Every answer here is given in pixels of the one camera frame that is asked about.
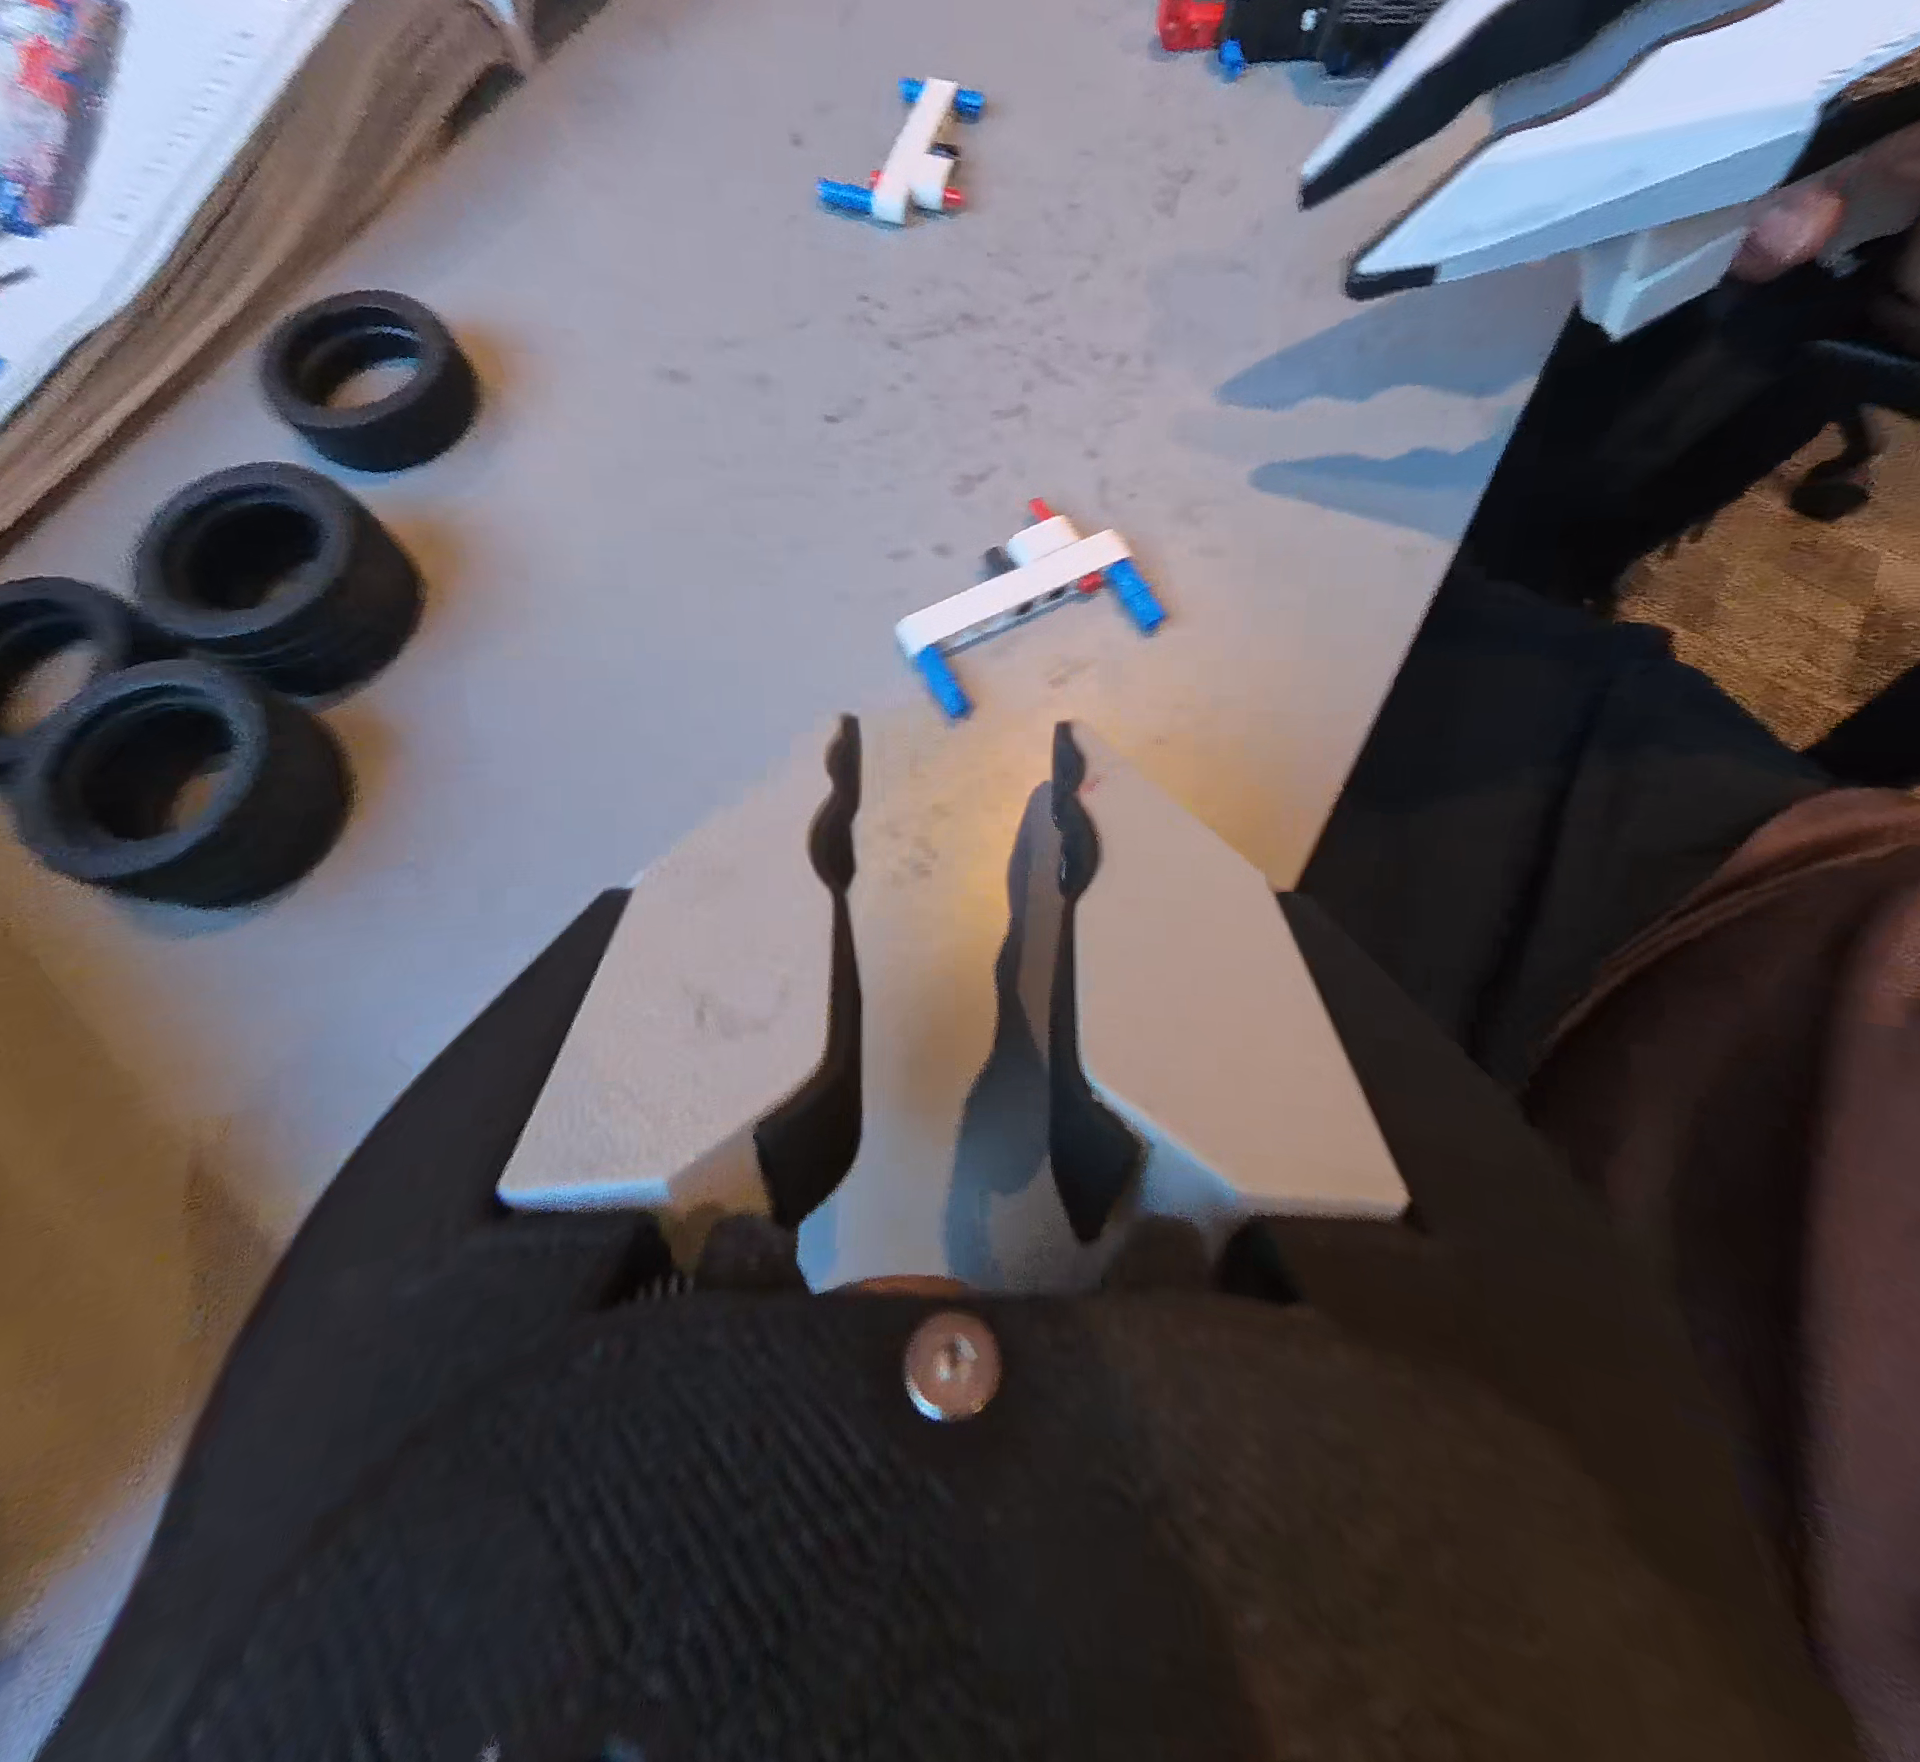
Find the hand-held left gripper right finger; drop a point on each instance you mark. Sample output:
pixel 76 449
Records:
pixel 1232 1043

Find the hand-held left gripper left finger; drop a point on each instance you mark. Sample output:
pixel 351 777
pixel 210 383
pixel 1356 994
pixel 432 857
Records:
pixel 682 1043

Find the white brick beam assembly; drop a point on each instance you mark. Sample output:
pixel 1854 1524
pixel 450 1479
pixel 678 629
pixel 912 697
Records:
pixel 919 150
pixel 992 600

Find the person's right hand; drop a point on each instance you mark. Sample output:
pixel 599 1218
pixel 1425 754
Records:
pixel 1799 225

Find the black office chair base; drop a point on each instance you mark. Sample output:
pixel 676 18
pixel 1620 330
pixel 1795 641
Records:
pixel 1852 427

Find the black rubber toy tire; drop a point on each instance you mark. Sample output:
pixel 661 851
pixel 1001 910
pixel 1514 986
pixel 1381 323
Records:
pixel 38 607
pixel 286 818
pixel 429 406
pixel 368 591

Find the person's brown sweater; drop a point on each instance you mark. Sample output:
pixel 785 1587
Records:
pixel 1769 1193

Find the open instruction booklet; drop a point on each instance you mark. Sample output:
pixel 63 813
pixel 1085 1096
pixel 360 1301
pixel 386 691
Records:
pixel 225 36

